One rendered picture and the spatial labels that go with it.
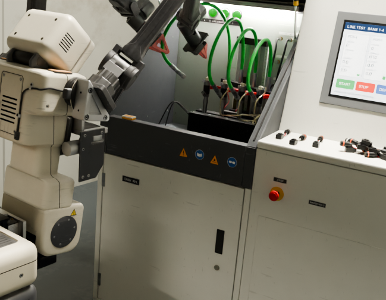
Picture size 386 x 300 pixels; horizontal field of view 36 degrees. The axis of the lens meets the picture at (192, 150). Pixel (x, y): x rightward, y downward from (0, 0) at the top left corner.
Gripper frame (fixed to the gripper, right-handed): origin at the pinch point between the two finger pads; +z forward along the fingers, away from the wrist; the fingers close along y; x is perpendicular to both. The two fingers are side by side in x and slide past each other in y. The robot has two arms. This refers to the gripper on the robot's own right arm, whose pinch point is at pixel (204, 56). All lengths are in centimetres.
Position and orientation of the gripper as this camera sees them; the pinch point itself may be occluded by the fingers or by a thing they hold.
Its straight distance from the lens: 242.2
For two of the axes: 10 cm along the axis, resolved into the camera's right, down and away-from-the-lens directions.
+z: 4.3, 5.7, 7.0
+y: 5.6, -7.8, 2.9
